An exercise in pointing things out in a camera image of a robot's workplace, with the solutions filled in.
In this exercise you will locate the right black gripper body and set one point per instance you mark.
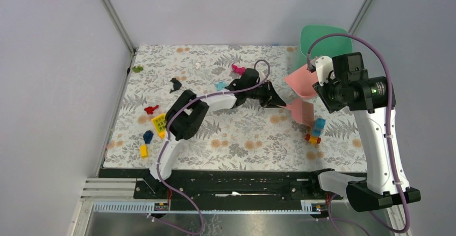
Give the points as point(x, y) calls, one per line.
point(330, 93)

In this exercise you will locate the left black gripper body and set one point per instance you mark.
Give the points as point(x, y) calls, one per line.
point(261, 93)

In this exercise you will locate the pink plastic dustpan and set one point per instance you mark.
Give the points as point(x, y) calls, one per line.
point(301, 82)

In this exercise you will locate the pink plastic hand brush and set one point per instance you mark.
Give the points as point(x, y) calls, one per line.
point(302, 112)

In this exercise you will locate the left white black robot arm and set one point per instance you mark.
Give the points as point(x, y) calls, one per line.
point(186, 115)

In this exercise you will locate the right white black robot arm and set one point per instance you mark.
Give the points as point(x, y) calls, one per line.
point(343, 82)

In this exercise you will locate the magenta paper scrap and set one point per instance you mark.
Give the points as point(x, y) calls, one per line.
point(238, 70)

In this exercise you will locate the green plastic trash bin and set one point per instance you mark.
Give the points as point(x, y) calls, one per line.
point(331, 47)

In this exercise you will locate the light blue paper scrap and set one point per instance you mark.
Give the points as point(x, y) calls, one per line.
point(220, 86)

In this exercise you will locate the colourful toy block car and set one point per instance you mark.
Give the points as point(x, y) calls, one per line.
point(315, 131)

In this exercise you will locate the floral patterned table mat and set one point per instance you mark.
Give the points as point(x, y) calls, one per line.
point(245, 138)

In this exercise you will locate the black paper scrap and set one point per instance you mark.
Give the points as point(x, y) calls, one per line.
point(176, 85)

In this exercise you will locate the yellow toy block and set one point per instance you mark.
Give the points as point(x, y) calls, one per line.
point(159, 123)

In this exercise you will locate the red paper scrap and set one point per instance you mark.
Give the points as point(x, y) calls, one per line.
point(150, 110)

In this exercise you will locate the small navy paper scrap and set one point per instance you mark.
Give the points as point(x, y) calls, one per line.
point(148, 136)

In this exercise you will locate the green paper scrap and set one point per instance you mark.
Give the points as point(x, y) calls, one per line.
point(137, 69)

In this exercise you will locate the small yellow brick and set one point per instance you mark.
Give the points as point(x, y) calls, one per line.
point(143, 151)

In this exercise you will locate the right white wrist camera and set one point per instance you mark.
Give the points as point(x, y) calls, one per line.
point(323, 67)

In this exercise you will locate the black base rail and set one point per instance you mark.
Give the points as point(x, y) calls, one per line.
point(231, 190)

